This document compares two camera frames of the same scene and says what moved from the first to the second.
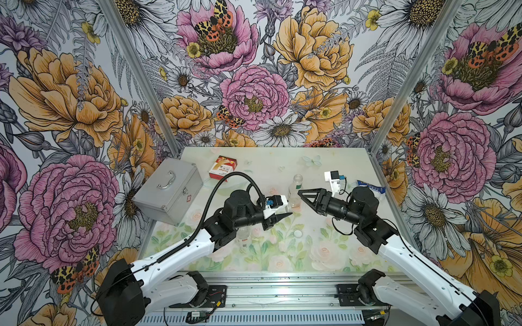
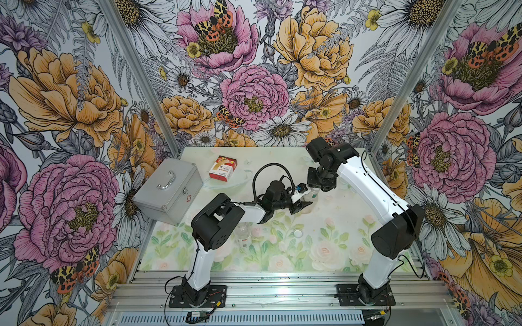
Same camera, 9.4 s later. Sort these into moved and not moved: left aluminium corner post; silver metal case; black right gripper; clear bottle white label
Moved: black right gripper
Not moved: clear bottle white label; silver metal case; left aluminium corner post
